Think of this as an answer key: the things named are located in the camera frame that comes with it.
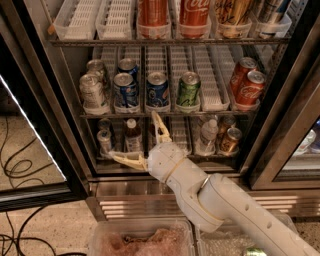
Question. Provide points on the right clear plastic bin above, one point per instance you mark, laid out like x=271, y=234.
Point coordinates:
x=228, y=240

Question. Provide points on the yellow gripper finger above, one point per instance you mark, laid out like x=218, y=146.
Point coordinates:
x=134, y=160
x=158, y=122

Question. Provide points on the open glass fridge door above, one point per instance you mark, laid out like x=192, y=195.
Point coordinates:
x=39, y=162

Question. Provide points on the top wire shelf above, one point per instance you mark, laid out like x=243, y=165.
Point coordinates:
x=167, y=42

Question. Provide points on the front red coca-cola can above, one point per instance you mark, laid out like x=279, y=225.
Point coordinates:
x=250, y=88

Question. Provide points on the front slim silver can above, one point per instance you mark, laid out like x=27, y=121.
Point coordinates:
x=105, y=140

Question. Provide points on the red coca-cola can top shelf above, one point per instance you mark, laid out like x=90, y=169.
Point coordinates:
x=194, y=12

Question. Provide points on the gold can top shelf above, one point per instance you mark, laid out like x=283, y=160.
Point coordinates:
x=232, y=12

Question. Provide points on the wire shelf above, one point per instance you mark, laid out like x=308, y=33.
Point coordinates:
x=168, y=114
x=167, y=42

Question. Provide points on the silver dark can top shelf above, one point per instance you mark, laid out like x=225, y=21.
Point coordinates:
x=273, y=11

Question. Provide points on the clear water bottle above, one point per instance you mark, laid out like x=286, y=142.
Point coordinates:
x=208, y=135

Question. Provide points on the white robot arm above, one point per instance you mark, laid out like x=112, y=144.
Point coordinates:
x=208, y=200

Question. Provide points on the right brown drink bottle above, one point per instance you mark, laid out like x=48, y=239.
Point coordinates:
x=152, y=132

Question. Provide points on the empty white tray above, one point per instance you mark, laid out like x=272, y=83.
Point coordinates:
x=114, y=19
x=76, y=19

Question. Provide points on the front gold can bottom shelf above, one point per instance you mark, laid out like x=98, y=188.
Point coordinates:
x=230, y=140

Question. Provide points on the steel fridge bottom grille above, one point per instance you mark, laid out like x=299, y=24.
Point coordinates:
x=140, y=196

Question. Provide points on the front silver soda can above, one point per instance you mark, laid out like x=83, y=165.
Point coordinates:
x=92, y=91

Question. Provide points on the green can in bin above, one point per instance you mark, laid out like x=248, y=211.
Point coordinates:
x=253, y=251

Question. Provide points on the empty white tray top left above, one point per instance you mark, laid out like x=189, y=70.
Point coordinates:
x=76, y=19

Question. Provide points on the brown drink bottle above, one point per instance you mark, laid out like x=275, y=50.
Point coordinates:
x=133, y=136
x=152, y=132

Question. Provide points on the green soda can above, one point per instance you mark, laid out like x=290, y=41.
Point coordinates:
x=188, y=88

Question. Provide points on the rear slim silver can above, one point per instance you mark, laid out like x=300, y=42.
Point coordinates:
x=104, y=124

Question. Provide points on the blue pepsi can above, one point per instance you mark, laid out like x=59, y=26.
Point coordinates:
x=126, y=91
x=128, y=65

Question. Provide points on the silver soda can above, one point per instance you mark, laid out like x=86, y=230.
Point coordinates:
x=97, y=67
x=92, y=91

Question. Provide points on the dark blue soda can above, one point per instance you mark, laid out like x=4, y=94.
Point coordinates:
x=157, y=90

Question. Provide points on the gold can shelf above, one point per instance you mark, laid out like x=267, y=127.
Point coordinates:
x=232, y=12
x=225, y=123
x=230, y=140

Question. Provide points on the middle wire shelf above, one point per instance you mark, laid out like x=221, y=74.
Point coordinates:
x=168, y=114

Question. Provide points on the rear silver soda can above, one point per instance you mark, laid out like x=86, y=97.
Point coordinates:
x=97, y=67

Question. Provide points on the rear gold can bottom shelf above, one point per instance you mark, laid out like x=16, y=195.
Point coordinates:
x=225, y=123

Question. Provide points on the empty white tray middle shelf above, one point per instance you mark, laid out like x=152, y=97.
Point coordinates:
x=212, y=94

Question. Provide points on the slim silver can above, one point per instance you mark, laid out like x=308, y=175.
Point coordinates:
x=104, y=124
x=105, y=140

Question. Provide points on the orange soda can top shelf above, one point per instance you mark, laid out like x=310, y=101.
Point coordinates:
x=152, y=13

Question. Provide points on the left brown drink bottle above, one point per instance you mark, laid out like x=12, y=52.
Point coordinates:
x=133, y=136

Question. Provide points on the rear red coca-cola can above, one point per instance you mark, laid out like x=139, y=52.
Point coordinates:
x=243, y=66

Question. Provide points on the clear plastic bin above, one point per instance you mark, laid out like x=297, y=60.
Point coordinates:
x=228, y=240
x=143, y=237

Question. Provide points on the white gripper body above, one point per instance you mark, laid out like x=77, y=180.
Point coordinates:
x=164, y=159

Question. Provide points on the left clear plastic bin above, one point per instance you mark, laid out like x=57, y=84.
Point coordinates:
x=143, y=237

